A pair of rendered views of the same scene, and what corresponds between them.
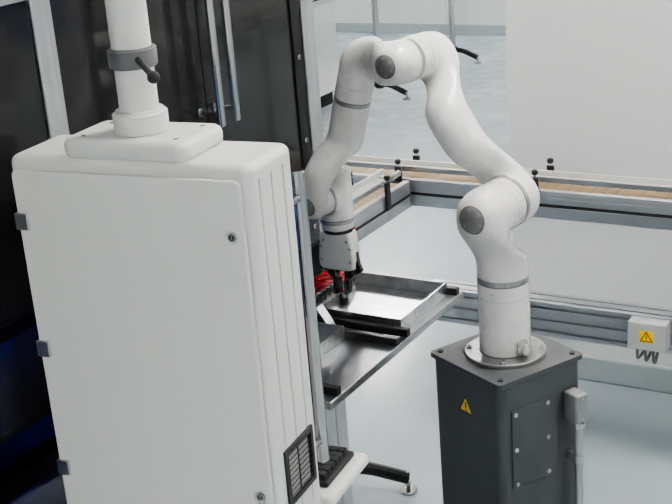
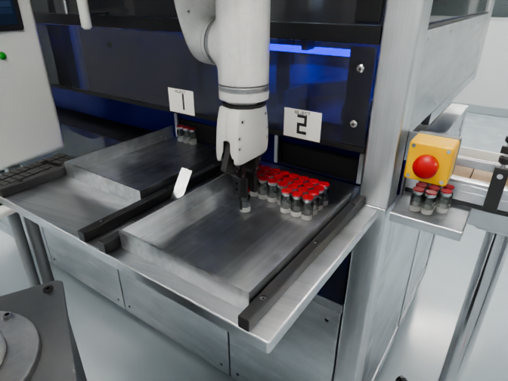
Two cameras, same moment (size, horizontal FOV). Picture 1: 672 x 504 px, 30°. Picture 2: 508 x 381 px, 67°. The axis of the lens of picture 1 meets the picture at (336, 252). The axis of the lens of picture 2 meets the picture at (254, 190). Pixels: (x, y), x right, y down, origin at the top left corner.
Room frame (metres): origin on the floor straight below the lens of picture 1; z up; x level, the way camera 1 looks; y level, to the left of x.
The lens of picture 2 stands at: (3.06, -0.66, 1.25)
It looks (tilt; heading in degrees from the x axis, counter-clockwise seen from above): 27 degrees down; 93
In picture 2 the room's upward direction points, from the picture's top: straight up
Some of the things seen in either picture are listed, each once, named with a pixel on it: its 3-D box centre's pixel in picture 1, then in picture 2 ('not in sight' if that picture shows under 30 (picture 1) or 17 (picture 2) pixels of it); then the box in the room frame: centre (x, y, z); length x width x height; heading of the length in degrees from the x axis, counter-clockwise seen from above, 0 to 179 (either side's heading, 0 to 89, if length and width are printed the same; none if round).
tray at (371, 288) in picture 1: (365, 298); (245, 218); (3.01, -0.07, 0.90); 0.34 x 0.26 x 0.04; 59
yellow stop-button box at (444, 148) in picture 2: not in sight; (432, 157); (3.34, 0.00, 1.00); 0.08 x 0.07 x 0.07; 59
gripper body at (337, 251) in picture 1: (339, 246); (244, 128); (3.01, -0.01, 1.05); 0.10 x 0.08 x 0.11; 58
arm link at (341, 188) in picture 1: (334, 192); (241, 39); (3.00, -0.01, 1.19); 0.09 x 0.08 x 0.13; 139
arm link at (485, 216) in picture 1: (493, 234); not in sight; (2.67, -0.36, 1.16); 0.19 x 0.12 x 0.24; 140
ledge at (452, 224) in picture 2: not in sight; (432, 211); (3.38, 0.03, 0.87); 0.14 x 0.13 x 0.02; 59
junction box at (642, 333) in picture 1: (648, 334); not in sight; (3.52, -0.94, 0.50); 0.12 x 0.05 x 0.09; 59
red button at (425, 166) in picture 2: not in sight; (425, 165); (3.32, -0.04, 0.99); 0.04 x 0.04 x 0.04; 59
